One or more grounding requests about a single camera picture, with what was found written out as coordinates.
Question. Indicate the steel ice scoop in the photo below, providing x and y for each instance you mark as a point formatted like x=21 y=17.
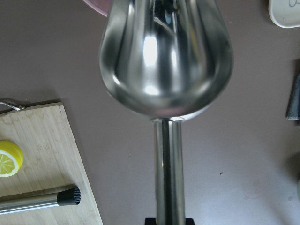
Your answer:
x=166 y=60

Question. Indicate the half lemon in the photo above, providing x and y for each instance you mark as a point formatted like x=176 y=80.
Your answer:
x=11 y=158

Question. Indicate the steel muddler black tip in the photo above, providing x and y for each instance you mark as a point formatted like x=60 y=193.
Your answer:
x=31 y=201

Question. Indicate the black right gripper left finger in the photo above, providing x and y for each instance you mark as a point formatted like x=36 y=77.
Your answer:
x=150 y=221

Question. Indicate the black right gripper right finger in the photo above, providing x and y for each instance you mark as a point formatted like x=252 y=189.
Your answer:
x=190 y=221

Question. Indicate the grey folded cloth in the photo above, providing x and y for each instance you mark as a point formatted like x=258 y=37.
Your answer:
x=293 y=108

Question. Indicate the cream rabbit tray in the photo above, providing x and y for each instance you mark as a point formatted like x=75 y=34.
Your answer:
x=285 y=13

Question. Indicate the pink bowl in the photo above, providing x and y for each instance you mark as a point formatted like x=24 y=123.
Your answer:
x=101 y=6

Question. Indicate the bamboo cutting board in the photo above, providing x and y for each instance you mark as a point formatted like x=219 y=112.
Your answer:
x=52 y=163

